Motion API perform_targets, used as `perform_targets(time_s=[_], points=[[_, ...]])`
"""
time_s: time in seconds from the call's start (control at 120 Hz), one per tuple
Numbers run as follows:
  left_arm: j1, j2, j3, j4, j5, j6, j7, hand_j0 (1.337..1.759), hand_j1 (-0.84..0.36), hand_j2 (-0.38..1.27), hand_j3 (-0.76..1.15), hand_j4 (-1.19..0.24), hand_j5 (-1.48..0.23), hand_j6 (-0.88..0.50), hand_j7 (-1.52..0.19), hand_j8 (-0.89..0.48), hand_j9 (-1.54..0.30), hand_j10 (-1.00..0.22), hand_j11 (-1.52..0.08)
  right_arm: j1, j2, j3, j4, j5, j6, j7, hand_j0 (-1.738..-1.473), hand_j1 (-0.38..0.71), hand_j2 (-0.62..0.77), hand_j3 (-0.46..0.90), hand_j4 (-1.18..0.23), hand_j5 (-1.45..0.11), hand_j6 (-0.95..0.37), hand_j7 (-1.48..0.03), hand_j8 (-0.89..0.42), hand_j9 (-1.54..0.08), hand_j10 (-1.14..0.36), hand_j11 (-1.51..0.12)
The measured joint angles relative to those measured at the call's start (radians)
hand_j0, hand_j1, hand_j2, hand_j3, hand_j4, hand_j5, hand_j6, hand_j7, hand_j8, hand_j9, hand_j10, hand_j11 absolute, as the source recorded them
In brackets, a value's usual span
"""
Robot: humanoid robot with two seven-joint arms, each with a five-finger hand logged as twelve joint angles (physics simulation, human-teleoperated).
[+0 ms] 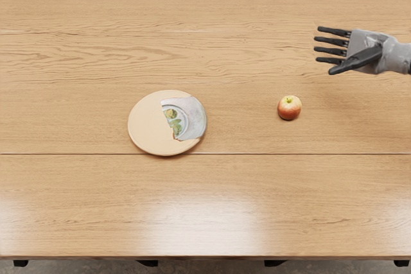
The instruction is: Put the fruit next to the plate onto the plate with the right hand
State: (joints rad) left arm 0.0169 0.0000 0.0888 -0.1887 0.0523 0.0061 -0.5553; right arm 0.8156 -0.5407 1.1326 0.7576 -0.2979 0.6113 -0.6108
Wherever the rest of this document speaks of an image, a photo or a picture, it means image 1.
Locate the red yellow apple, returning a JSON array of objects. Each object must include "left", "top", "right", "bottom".
[{"left": 277, "top": 95, "right": 303, "bottom": 121}]

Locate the beige plate with printed pattern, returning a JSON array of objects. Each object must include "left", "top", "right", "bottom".
[{"left": 127, "top": 89, "right": 208, "bottom": 157}]

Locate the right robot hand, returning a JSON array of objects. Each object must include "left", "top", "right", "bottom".
[{"left": 313, "top": 26, "right": 411, "bottom": 76}]

